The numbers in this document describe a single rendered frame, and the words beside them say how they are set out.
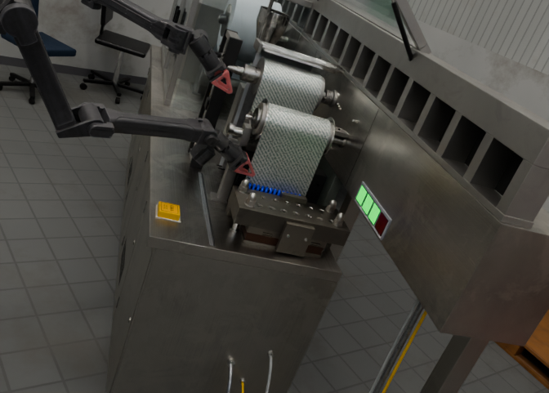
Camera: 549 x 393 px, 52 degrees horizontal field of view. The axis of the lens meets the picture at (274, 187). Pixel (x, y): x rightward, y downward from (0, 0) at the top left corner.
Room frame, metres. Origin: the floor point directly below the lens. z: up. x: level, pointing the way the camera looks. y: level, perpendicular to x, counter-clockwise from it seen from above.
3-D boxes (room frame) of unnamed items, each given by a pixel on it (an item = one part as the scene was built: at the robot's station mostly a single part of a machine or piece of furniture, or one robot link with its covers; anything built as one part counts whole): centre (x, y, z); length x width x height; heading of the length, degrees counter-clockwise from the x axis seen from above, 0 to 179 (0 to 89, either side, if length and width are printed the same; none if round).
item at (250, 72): (2.12, 0.24, 1.34); 0.06 x 0.06 x 0.06; 20
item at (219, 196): (1.91, 0.18, 1.05); 0.06 x 0.05 x 0.31; 110
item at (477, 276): (2.65, -0.07, 1.29); 3.10 x 0.28 x 0.30; 20
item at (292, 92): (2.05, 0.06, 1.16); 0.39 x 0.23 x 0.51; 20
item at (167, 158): (2.79, 0.41, 0.88); 2.52 x 0.66 x 0.04; 20
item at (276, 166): (1.87, -0.01, 1.11); 0.23 x 0.01 x 0.18; 110
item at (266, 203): (1.77, -0.08, 1.00); 0.40 x 0.16 x 0.06; 110
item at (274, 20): (2.60, 0.27, 1.50); 0.14 x 0.14 x 0.06
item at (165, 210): (1.66, 0.30, 0.91); 0.07 x 0.07 x 0.02; 20
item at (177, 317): (2.79, 0.40, 0.43); 2.52 x 0.64 x 0.86; 20
